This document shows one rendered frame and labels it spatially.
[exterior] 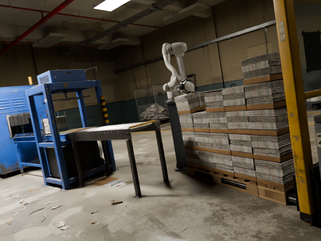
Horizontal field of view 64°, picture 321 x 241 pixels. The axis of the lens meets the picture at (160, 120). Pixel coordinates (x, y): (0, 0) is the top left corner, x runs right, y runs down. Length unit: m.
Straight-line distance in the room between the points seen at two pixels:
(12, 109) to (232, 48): 7.49
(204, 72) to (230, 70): 1.13
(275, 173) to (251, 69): 0.93
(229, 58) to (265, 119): 7.99
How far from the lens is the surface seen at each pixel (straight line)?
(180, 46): 3.48
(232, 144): 2.76
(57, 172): 4.40
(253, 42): 9.96
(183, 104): 3.30
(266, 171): 2.56
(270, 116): 2.38
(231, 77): 10.27
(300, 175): 2.12
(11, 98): 6.25
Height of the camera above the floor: 1.07
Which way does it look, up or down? 5 degrees down
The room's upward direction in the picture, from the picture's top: 10 degrees counter-clockwise
